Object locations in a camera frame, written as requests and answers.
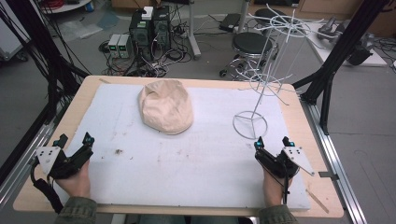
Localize black desktop computer tower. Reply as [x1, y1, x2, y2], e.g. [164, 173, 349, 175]
[128, 8, 154, 60]
[151, 5, 172, 52]

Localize beige cloth hat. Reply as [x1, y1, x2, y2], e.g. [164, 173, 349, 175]
[137, 78, 194, 136]

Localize black round stool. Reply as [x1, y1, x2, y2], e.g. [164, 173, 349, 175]
[219, 31, 280, 78]
[253, 7, 290, 27]

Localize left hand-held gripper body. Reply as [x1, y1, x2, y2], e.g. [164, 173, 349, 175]
[35, 145, 94, 180]

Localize person's right hand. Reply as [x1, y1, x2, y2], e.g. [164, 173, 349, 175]
[262, 166, 293, 208]

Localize person's left hand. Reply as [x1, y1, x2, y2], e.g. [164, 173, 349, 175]
[55, 159, 92, 199]

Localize white box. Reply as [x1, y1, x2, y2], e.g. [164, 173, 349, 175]
[141, 5, 155, 21]

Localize white foam mat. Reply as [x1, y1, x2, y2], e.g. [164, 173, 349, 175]
[55, 82, 312, 211]

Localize tangle of floor cables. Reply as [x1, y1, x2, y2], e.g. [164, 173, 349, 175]
[98, 36, 194, 78]

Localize wooden stick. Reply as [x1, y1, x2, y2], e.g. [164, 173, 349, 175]
[305, 188, 331, 215]

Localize black metal frame post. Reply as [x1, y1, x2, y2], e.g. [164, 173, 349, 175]
[5, 0, 92, 122]
[291, 0, 391, 136]

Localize person's legs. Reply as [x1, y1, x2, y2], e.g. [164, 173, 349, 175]
[136, 215, 254, 224]

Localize grey metal table leg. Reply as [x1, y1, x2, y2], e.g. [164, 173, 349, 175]
[186, 0, 203, 61]

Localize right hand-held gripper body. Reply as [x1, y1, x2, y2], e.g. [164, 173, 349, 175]
[254, 146, 316, 180]

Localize white wire hat rack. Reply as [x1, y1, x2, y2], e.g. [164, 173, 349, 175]
[232, 3, 337, 141]

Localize grey power supply unit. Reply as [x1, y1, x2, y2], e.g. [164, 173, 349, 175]
[117, 33, 134, 60]
[107, 33, 121, 59]

